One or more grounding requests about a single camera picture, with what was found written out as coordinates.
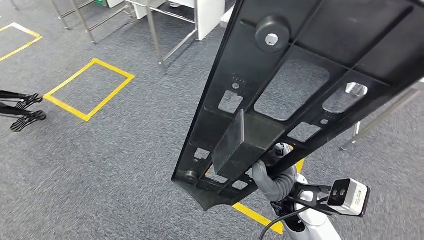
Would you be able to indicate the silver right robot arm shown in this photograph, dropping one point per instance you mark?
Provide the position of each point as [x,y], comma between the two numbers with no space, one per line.
[318,228]

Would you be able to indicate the black left robot leg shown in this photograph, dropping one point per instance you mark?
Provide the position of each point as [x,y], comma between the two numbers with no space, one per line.
[10,95]

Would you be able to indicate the white cabinet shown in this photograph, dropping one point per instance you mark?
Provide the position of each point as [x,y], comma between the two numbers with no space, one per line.
[208,16]

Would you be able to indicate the black plastic panel part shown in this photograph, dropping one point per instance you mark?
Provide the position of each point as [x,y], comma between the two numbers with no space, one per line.
[248,59]

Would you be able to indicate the black right robot leg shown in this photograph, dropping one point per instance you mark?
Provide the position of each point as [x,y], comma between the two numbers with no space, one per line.
[10,111]

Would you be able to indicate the black left robot foot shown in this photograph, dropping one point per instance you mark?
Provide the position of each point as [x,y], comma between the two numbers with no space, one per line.
[31,100]

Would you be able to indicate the black robot foot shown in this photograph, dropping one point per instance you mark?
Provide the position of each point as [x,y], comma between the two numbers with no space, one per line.
[30,120]
[31,100]

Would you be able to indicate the black right robot foot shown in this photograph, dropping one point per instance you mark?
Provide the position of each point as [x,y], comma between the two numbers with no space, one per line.
[30,120]

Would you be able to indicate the black robot leg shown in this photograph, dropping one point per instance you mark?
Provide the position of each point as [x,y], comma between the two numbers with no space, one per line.
[10,95]
[10,111]

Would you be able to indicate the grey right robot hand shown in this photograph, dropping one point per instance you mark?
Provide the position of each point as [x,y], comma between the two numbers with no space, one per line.
[265,182]

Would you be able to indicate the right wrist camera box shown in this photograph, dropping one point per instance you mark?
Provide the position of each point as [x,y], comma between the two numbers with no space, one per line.
[348,197]

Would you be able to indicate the stainless steel table frame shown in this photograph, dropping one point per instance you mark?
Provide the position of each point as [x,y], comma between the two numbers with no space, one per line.
[155,36]
[83,23]

